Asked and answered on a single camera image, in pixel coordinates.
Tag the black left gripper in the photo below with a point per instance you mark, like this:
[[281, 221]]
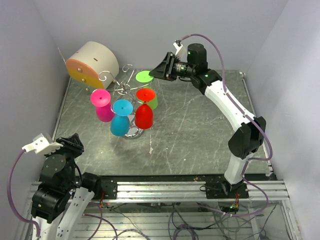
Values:
[[72, 143]]

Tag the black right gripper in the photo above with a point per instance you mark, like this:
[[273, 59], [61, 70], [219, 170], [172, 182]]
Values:
[[165, 69]]

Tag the red plastic wine glass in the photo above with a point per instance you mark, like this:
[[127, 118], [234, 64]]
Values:
[[144, 114]]

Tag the blue plastic wine glass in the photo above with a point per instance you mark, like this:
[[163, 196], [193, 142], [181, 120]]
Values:
[[120, 123]]

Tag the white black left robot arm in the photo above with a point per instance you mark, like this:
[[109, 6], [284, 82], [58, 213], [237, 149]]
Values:
[[60, 201]]

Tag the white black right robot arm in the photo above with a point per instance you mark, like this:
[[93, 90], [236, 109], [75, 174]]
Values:
[[191, 63]]

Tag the pink plastic wine glass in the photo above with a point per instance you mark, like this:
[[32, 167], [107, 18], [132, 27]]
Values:
[[101, 99]]

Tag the beige round drawer box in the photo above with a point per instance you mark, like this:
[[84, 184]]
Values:
[[94, 65]]

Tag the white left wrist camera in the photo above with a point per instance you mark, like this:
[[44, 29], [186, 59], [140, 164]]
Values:
[[42, 144]]

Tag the chrome wire wine glass rack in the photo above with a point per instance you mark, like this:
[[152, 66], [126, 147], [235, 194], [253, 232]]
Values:
[[125, 90]]

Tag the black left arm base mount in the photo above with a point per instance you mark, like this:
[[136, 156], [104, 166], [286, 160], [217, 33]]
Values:
[[109, 188]]

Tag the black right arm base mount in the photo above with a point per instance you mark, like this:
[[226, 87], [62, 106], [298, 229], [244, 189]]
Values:
[[224, 190]]

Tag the aluminium rail frame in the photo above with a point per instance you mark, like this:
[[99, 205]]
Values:
[[195, 191]]

